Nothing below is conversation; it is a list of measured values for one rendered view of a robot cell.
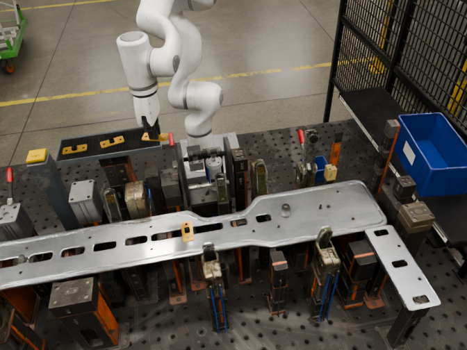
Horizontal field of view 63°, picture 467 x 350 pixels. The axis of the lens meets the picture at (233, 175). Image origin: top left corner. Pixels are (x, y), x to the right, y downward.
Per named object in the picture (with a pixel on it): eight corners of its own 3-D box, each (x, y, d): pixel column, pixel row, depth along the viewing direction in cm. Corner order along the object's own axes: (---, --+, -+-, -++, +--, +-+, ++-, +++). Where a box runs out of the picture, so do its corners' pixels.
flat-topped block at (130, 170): (126, 232, 166) (96, 155, 135) (126, 219, 172) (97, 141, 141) (149, 228, 167) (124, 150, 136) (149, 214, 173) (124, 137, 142)
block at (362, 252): (341, 312, 136) (355, 269, 116) (330, 285, 144) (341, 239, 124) (366, 307, 137) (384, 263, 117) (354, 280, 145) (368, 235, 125)
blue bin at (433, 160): (419, 197, 130) (431, 169, 121) (389, 142, 152) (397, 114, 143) (468, 194, 130) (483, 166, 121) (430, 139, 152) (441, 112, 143)
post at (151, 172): (164, 245, 160) (144, 177, 133) (163, 235, 164) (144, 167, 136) (175, 243, 161) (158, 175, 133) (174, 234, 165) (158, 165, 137)
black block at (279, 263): (269, 321, 134) (272, 278, 114) (262, 294, 142) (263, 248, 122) (291, 317, 135) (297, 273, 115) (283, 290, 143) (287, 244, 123)
